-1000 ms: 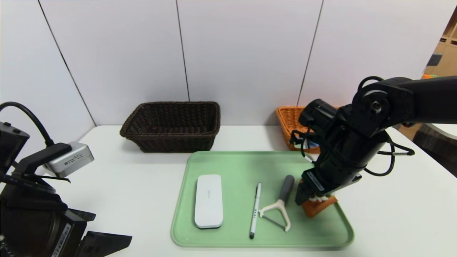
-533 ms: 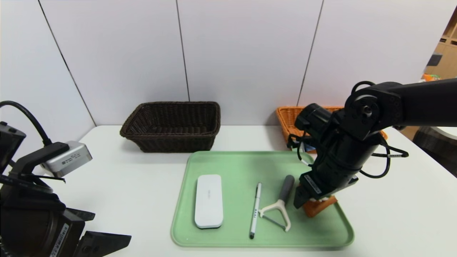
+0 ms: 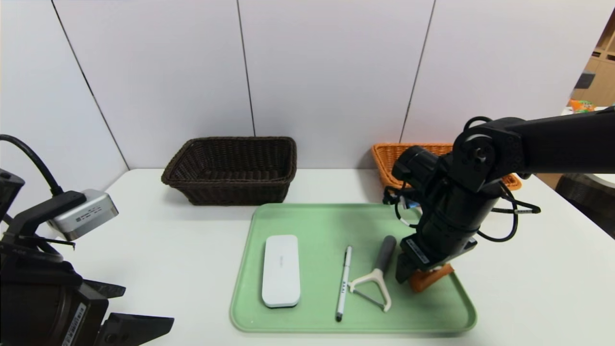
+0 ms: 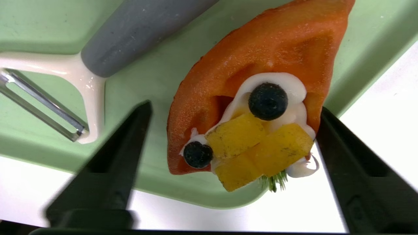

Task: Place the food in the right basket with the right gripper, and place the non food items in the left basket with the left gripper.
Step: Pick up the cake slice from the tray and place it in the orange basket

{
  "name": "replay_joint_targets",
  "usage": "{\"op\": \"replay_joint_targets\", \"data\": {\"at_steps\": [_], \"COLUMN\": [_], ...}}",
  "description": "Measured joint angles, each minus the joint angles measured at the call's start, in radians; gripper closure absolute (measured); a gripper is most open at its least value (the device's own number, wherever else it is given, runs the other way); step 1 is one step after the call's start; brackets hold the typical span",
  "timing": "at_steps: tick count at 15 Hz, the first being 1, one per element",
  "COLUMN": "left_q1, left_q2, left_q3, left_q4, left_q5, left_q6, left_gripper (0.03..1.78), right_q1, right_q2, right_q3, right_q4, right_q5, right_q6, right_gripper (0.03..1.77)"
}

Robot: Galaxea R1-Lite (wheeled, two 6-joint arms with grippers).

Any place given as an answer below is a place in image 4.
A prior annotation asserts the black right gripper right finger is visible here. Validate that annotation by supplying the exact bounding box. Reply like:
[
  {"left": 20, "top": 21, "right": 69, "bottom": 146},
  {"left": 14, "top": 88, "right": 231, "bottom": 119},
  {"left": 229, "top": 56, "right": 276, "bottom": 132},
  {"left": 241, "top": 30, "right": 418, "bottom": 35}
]
[{"left": 316, "top": 107, "right": 418, "bottom": 234}]

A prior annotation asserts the toy waffle fruit slice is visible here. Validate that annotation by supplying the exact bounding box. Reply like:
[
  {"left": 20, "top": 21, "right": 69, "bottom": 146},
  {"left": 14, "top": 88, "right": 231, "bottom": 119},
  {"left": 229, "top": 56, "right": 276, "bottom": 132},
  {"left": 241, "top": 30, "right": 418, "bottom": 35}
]
[{"left": 167, "top": 0, "right": 356, "bottom": 193}]

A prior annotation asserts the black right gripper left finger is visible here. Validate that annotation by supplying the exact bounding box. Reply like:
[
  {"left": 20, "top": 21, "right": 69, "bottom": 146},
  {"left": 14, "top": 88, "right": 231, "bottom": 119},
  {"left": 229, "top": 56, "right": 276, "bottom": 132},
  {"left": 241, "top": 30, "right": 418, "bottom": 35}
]
[{"left": 46, "top": 101, "right": 153, "bottom": 229}]

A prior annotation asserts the green plastic tray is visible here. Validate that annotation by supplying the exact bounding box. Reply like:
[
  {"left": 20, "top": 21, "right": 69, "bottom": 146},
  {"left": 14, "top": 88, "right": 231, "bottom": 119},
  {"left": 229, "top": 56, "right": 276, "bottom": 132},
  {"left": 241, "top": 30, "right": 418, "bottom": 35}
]
[{"left": 0, "top": 0, "right": 418, "bottom": 210}]

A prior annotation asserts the grey-handled white peeler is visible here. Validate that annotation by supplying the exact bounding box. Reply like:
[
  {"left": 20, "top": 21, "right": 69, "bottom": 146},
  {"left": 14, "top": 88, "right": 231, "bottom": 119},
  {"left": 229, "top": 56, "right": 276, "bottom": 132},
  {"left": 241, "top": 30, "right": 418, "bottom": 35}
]
[{"left": 0, "top": 0, "right": 220, "bottom": 144}]

